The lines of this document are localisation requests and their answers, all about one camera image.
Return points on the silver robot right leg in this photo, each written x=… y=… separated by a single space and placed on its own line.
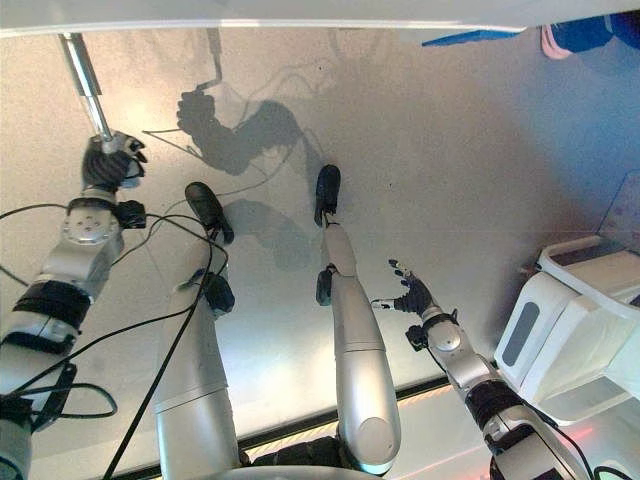
x=357 y=350

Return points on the dark robot left foot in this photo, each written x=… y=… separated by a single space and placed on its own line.
x=207 y=205

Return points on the silver robot left leg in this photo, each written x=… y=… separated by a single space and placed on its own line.
x=195 y=360

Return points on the dark robot right foot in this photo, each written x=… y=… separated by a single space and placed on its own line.
x=328 y=192

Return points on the dark robot foot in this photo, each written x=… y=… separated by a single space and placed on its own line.
x=207 y=205
x=328 y=192

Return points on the white medical cart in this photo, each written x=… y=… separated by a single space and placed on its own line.
x=565 y=330

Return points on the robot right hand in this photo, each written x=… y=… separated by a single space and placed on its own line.
x=414 y=297

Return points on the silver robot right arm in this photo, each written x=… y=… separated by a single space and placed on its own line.
x=480 y=380

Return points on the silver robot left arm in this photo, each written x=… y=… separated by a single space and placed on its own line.
x=75 y=260

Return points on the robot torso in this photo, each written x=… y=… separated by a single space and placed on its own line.
x=295 y=457

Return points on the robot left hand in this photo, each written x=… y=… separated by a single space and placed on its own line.
x=107 y=167

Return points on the blue and pink bundle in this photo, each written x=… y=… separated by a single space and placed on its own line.
x=590 y=30

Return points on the silver robot leg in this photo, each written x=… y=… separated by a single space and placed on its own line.
x=357 y=350
x=195 y=360

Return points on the blue sheet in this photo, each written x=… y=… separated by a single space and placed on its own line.
x=470 y=38

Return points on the white hospital bed frame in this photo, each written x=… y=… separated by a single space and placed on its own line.
x=250 y=11

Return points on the clear plastic panel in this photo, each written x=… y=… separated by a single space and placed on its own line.
x=622 y=205

